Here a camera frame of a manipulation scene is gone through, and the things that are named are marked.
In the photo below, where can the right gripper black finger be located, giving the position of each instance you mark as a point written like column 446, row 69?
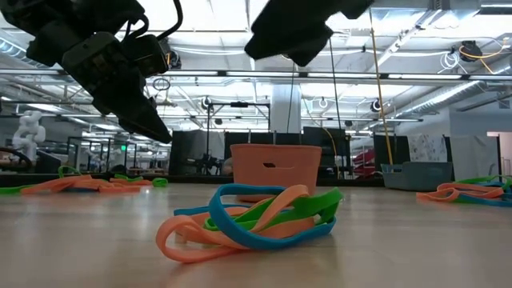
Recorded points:
column 292, row 28
column 310, row 50

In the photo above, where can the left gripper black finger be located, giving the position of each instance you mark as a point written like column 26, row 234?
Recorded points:
column 148, row 108
column 120, row 114

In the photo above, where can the orange rubber band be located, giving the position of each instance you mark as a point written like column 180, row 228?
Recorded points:
column 136, row 182
column 286, row 202
column 52, row 185
column 120, row 189
column 480, row 193
column 424, row 196
column 162, row 240

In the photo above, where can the blue rubber band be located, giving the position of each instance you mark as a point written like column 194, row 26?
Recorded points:
column 276, row 244
column 492, row 202

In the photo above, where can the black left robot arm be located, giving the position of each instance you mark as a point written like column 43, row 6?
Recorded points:
column 60, row 16

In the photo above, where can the rubber bands top left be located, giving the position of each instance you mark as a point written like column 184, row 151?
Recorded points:
column 122, row 176

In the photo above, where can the overhead light bar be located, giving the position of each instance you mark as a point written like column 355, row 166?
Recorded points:
column 260, row 74

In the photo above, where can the black partition panel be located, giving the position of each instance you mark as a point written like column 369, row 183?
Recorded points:
column 184, row 152

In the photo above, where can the white humanoid robot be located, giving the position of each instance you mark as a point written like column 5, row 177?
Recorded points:
column 30, row 132

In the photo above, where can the orange plastic basket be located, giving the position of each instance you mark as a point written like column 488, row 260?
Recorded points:
column 296, row 172

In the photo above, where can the red parts shelf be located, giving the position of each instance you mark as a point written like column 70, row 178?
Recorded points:
column 364, row 164

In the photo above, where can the white patterned board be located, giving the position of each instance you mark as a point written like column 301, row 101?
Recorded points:
column 428, row 148

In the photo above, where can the grey-blue plastic basket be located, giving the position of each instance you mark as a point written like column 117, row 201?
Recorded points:
column 420, row 178

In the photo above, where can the black stand frame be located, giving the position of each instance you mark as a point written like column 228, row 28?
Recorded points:
column 208, row 140

